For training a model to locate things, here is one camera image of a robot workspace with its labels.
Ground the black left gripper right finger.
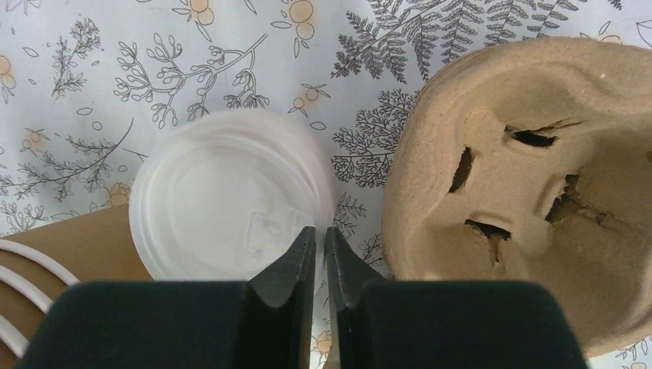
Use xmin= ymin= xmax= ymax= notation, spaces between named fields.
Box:
xmin=324 ymin=227 xmax=385 ymax=368

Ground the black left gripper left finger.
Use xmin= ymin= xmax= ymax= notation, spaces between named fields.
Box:
xmin=235 ymin=227 xmax=316 ymax=368

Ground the stack of white cup lids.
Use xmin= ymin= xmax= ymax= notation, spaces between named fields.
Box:
xmin=128 ymin=109 xmax=338 ymax=281

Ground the brown pulp cup carrier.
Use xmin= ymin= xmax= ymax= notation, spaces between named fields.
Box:
xmin=381 ymin=37 xmax=651 ymax=357

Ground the stack of brown paper cups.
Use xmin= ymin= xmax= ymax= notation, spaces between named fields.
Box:
xmin=1 ymin=205 xmax=174 ymax=368

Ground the floral table mat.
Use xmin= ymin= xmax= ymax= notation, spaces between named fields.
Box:
xmin=0 ymin=0 xmax=652 ymax=369

